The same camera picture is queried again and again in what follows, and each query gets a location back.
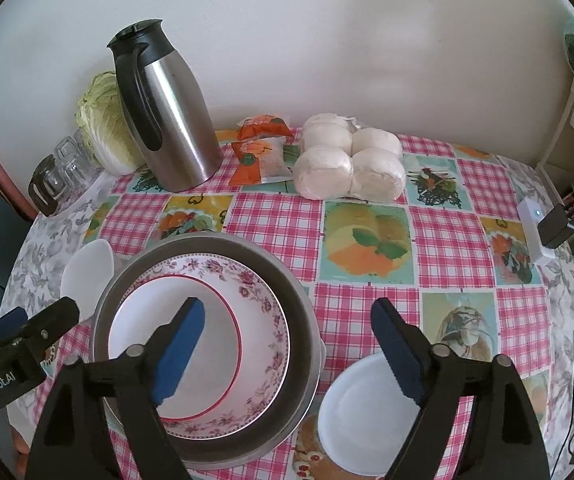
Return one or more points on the bag of white steamed buns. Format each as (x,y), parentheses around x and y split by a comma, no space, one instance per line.
(347,170)

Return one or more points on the orange snack packet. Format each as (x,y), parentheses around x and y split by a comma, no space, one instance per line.
(267,127)
(262,160)

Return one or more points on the stainless steel thermos jug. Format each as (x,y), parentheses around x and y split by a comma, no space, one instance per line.
(182,125)

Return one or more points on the black power adapter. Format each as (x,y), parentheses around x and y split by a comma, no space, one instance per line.
(557,225)

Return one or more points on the white wooden frame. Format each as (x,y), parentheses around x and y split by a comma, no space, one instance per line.
(564,120)

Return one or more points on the clear glass cup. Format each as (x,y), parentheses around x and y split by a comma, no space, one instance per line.
(87,152)
(69,165)

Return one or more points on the pink checked tablecloth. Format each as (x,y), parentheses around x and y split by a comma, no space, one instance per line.
(277,210)

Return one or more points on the stainless steel basin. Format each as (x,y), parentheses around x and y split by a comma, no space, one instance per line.
(287,310)

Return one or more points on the napa cabbage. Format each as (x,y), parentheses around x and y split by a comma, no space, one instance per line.
(99,120)

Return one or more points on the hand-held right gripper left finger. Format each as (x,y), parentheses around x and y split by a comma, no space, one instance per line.
(182,350)

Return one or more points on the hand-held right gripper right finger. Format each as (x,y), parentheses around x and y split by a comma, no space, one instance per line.
(397,350)

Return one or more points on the white power strip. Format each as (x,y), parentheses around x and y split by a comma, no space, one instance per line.
(534,230)

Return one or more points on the white bowl with floral print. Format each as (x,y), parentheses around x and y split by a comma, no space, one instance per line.
(362,410)

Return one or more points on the pink floral rim plate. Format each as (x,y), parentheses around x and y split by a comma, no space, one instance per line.
(262,320)

